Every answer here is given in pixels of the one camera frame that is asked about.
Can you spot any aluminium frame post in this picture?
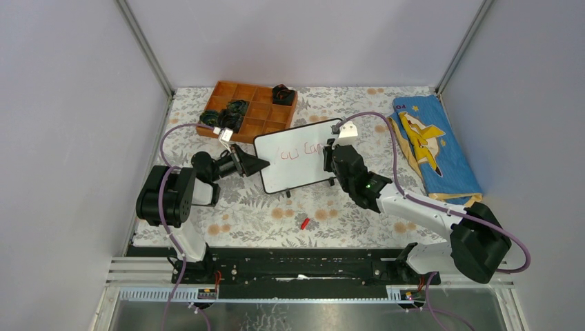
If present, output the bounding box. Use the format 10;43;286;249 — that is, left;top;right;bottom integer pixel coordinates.
435;0;496;96
114;0;175;98

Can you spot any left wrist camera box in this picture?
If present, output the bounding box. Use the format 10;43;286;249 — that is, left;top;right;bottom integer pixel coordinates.
212;127;234;152

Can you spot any small black-framed whiteboard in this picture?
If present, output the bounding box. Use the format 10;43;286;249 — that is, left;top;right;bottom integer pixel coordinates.
253;118;341;194

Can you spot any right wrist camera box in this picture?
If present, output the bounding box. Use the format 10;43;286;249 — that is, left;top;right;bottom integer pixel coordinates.
329;121;358;147

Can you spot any left aluminium frame post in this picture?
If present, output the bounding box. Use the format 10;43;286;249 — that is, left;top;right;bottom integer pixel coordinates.
114;0;175;98

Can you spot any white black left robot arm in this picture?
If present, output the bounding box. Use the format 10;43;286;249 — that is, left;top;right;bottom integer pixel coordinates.
135;144;270;283

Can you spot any black tape roll left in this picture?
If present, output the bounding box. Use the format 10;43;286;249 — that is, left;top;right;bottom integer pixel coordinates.
199;110;221;130

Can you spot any right aluminium frame post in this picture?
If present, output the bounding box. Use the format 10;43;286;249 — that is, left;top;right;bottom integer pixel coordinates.
435;0;496;96

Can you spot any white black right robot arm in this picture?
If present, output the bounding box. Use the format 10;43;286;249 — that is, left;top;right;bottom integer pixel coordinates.
323;139;512;284

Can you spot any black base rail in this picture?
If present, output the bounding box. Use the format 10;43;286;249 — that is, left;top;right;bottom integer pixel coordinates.
126;246;488;303

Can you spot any black tape roll top right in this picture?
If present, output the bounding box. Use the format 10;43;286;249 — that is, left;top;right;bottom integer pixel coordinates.
272;84;296;106

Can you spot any black tape roll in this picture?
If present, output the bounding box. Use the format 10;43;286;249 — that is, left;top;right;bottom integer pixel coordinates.
226;99;249;117
272;84;296;106
217;109;244;133
199;110;221;130

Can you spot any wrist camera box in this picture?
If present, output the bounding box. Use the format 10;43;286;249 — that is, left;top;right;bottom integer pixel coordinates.
329;121;358;147
212;127;234;152

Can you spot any blue yellow cartoon cloth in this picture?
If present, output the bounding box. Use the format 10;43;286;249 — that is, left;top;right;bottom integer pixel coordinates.
388;95;483;207

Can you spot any red marker cap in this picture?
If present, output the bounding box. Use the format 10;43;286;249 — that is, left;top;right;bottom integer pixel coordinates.
300;218;310;230

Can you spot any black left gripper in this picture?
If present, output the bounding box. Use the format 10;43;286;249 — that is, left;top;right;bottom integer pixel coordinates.
209;143;270;183

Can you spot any black tape roll lower middle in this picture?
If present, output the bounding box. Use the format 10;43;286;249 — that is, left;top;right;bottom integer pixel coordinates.
217;109;244;133

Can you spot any black tape roll upper middle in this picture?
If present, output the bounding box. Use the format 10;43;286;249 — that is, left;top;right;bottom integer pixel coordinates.
226;99;249;117

